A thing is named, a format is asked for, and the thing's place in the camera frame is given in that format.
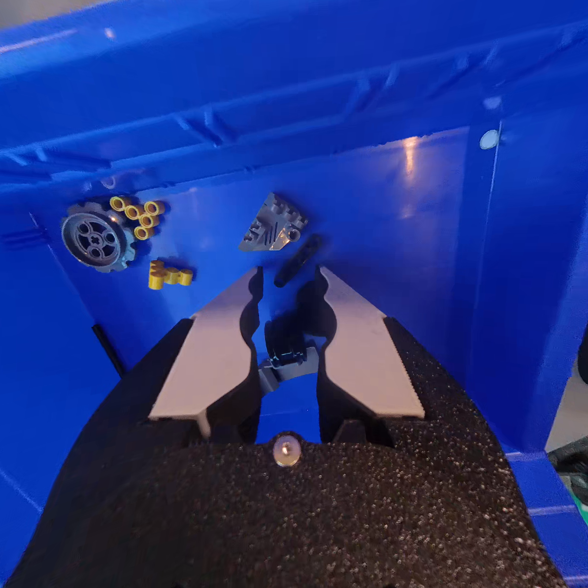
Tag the black short beam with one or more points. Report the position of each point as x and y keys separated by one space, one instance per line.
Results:
x=285 y=344

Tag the yellow brick connector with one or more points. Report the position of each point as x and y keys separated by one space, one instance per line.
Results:
x=170 y=275

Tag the grey toothed wheel hub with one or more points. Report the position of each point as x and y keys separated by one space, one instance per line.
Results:
x=94 y=239

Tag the grey triangular brick plate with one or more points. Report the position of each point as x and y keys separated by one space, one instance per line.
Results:
x=268 y=227

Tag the black thin liftarm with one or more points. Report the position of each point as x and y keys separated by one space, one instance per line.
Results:
x=298 y=259

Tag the small yellow bush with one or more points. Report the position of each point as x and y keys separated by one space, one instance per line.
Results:
x=118 y=203
x=148 y=221
x=142 y=233
x=154 y=207
x=133 y=212

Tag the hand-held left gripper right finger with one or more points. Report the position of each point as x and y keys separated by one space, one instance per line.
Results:
x=367 y=363

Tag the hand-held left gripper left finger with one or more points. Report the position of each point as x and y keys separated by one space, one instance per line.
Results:
x=206 y=358

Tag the blue plastic crate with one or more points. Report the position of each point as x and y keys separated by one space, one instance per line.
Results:
x=367 y=183

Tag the black thin axle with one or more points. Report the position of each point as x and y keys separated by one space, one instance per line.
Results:
x=108 y=349

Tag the grey angled brick part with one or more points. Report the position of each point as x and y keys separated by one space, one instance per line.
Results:
x=298 y=368

